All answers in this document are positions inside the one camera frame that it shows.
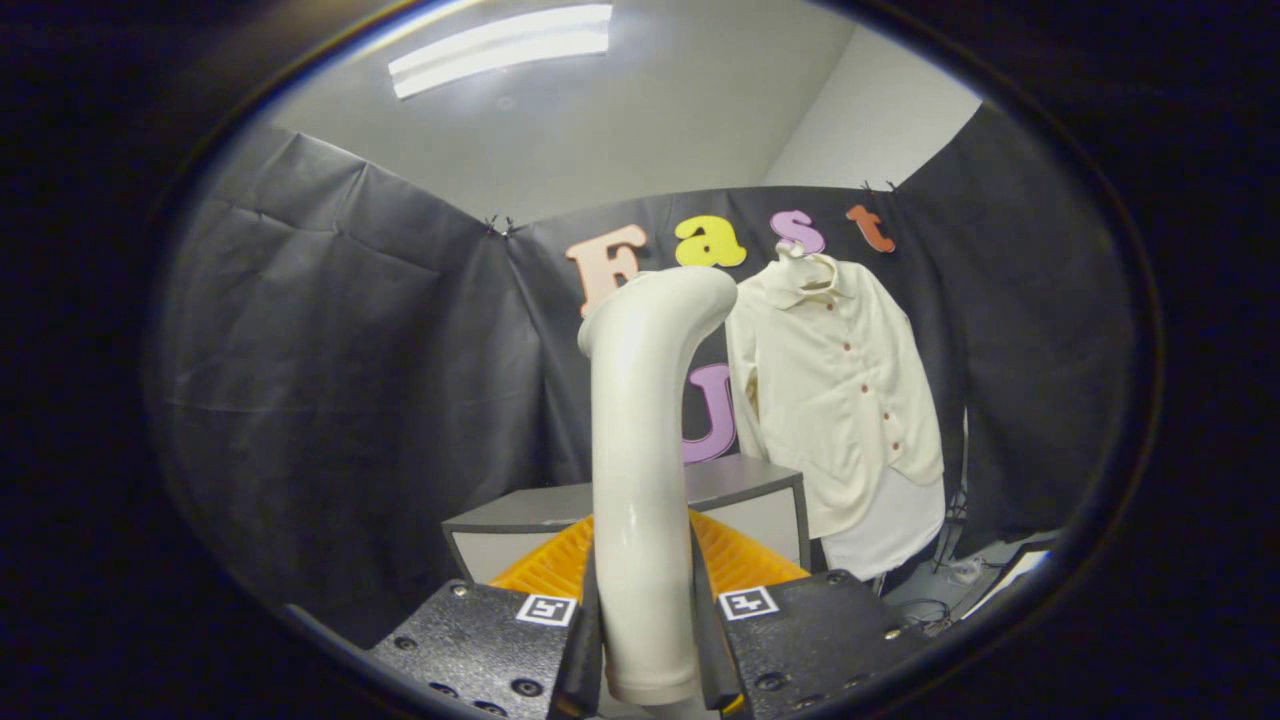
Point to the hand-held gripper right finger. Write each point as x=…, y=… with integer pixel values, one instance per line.
x=712, y=650

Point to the white plug adapter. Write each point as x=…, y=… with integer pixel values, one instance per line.
x=965, y=571

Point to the white garment steamer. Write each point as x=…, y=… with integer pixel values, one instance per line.
x=640, y=480

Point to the grey cabinet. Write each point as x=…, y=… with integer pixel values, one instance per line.
x=520, y=510

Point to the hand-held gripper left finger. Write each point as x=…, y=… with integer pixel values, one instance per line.
x=587, y=650

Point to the cream button shirt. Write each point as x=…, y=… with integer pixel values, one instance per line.
x=830, y=400

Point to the white garment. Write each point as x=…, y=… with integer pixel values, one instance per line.
x=890, y=530

